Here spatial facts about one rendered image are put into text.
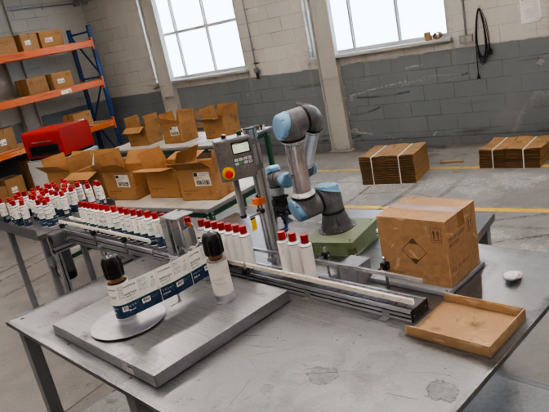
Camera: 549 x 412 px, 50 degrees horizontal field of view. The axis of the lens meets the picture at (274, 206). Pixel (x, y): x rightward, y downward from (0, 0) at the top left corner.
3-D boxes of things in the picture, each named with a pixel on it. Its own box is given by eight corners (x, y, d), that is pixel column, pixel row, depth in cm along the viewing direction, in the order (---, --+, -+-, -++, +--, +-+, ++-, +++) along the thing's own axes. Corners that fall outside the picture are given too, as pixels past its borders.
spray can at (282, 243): (281, 276, 254) (272, 233, 249) (289, 271, 258) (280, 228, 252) (290, 279, 251) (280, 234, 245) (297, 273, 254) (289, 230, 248)
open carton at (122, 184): (99, 204, 493) (86, 161, 482) (136, 186, 528) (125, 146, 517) (131, 204, 471) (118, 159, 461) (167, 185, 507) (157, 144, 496)
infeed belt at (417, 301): (155, 256, 324) (153, 248, 323) (167, 249, 330) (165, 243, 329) (414, 319, 207) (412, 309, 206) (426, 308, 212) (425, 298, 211)
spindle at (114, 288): (113, 322, 241) (93, 258, 233) (131, 312, 247) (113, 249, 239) (124, 327, 235) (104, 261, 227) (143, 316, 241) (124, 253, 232)
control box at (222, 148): (220, 179, 273) (212, 139, 267) (256, 171, 275) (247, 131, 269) (222, 184, 263) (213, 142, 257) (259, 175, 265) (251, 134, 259)
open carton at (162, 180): (136, 203, 471) (123, 158, 460) (179, 182, 512) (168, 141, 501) (176, 203, 446) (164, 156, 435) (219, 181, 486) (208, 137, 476)
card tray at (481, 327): (406, 335, 200) (404, 324, 199) (444, 301, 217) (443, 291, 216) (490, 358, 179) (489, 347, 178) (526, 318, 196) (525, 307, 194)
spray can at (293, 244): (292, 279, 250) (283, 234, 244) (300, 273, 254) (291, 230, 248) (301, 280, 247) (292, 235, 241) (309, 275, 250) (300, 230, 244)
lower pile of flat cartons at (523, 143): (478, 168, 642) (476, 150, 636) (494, 154, 681) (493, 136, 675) (541, 167, 602) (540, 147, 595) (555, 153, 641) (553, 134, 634)
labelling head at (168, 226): (171, 266, 292) (158, 217, 285) (191, 255, 301) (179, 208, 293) (187, 270, 282) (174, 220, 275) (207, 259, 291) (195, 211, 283)
